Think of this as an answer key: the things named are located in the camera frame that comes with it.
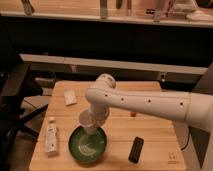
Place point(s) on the orange carrot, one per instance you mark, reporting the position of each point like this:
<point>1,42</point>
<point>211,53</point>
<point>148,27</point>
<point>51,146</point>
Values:
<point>133,114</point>

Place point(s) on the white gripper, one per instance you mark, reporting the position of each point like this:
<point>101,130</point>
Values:
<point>99,114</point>

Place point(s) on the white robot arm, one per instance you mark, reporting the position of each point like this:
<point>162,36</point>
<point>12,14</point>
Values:
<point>173,106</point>

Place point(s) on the black phone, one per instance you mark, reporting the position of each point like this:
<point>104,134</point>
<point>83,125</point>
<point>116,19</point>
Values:
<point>136,149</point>

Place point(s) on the green ceramic bowl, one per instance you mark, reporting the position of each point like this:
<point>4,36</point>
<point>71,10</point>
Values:
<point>86,148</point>

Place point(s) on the black office chair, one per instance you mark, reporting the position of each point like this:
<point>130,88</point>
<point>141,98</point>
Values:
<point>16,82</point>

